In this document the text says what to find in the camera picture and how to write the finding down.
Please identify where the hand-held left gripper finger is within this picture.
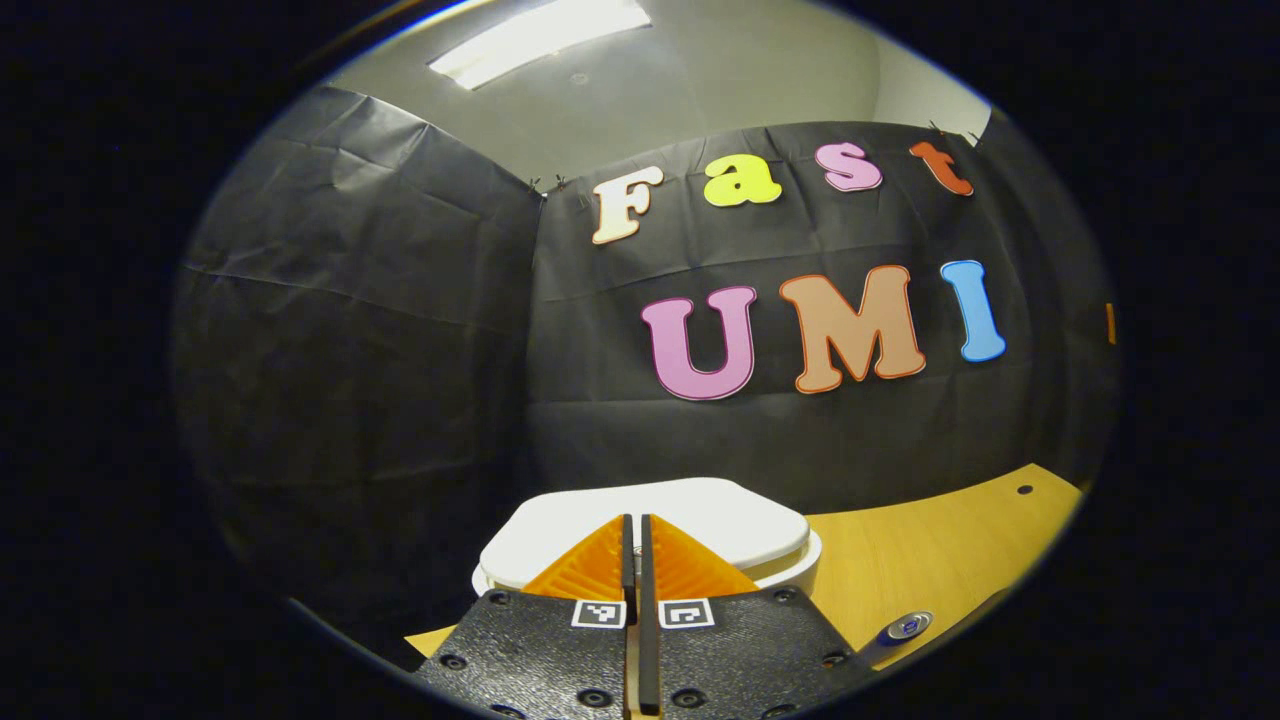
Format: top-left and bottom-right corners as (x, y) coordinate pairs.
(638, 513), (883, 720)
(412, 513), (637, 720)

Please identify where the white desktop garbage bin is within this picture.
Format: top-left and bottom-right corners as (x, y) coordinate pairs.
(471, 477), (824, 601)

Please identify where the black backdrop cloth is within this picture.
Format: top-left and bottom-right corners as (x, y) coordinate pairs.
(170, 85), (1121, 661)

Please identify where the rectangular ceiling light panel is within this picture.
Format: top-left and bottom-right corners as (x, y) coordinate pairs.
(428, 0), (653, 91)

